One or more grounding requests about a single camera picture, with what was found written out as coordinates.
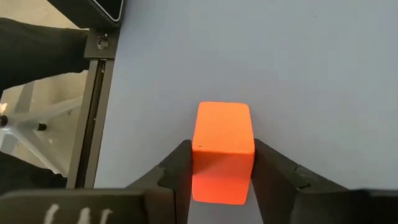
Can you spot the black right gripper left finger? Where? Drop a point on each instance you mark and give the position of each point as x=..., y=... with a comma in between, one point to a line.
x=161, y=199

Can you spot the black bulky object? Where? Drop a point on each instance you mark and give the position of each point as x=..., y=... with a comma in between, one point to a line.
x=37, y=53
x=18, y=174

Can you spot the grey office chair base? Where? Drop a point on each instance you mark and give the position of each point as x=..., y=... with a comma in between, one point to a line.
x=31, y=124

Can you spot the orange-red rectangular block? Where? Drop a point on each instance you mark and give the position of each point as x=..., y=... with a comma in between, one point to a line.
x=222, y=140

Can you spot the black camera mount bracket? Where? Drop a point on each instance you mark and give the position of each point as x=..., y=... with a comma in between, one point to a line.
x=101, y=43

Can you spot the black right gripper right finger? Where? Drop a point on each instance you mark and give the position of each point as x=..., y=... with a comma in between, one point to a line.
x=280, y=186

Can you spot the black camera with white rim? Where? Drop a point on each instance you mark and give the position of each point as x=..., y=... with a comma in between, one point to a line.
x=93, y=11

